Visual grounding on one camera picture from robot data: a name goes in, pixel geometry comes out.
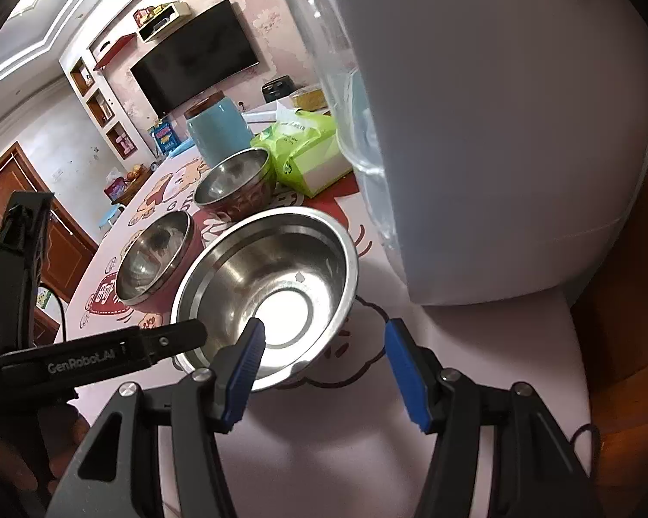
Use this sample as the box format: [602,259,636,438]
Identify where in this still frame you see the green wipes pack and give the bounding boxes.
[250,109,356,199]

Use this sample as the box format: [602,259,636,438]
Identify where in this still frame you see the person's left hand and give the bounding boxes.
[0,404,90,502]

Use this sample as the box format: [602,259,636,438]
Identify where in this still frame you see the black television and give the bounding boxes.
[130,0,260,114]

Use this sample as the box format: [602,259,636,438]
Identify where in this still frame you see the blue stool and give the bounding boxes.
[100,205,124,234]

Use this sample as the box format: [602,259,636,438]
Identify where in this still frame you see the white wall shelf unit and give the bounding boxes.
[59,54,141,160]

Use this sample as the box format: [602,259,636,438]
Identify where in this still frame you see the black cable loop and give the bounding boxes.
[572,423,600,478]

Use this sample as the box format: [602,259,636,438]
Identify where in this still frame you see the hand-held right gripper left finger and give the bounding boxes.
[43,318,265,518]

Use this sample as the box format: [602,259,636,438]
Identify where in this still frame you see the pink steel bowl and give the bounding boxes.
[193,147,276,222]
[115,209,197,306]

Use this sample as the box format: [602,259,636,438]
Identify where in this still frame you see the red wall shelf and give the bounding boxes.
[93,33,137,70]

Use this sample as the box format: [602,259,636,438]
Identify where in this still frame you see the brown wooden door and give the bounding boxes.
[0,142,99,335]

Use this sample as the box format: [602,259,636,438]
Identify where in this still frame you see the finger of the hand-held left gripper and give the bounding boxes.
[125,319,209,368]

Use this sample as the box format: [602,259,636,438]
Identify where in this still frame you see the orange wooden door frame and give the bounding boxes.
[569,135,648,476]

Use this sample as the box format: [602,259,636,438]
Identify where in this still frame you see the white appliance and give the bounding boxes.
[278,0,648,307]

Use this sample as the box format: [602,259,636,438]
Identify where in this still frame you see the large steel bowl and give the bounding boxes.
[171,206,360,392]

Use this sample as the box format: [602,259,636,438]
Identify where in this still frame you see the colourful box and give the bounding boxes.
[149,120,180,155]

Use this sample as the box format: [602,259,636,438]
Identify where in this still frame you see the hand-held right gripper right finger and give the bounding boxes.
[384,319,600,518]

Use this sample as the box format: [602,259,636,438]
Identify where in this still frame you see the printed pink tablecloth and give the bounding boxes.
[59,145,600,518]

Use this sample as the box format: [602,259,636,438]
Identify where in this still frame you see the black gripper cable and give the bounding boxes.
[32,281,68,343]

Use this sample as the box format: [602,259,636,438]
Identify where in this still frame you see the red tissue box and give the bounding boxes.
[104,178,133,203]

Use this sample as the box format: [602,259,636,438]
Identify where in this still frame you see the yellow box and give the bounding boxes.
[290,86,327,112]

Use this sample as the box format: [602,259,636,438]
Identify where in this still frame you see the blue canister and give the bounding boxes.
[184,93,254,169]

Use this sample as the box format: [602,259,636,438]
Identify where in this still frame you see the cream floating shelf box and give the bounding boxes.
[135,3,191,43]

